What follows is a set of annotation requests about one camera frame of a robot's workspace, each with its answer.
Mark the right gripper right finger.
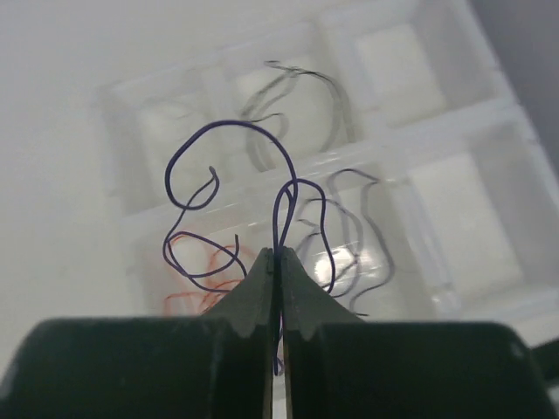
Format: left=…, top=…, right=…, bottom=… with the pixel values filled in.
left=280, top=249, right=553, bottom=418

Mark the purple cable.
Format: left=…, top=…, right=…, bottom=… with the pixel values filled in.
left=163, top=120, right=336, bottom=376

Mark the white compartment tray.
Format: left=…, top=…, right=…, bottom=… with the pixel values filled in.
left=97, top=1, right=558, bottom=340

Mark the orange cable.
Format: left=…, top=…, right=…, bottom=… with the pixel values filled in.
left=163, top=233, right=259, bottom=316

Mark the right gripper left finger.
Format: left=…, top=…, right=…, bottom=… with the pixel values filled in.
left=1, top=249, right=274, bottom=418

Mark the black cable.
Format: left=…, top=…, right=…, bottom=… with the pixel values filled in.
left=294, top=168, right=397, bottom=318
left=239, top=59, right=357, bottom=171

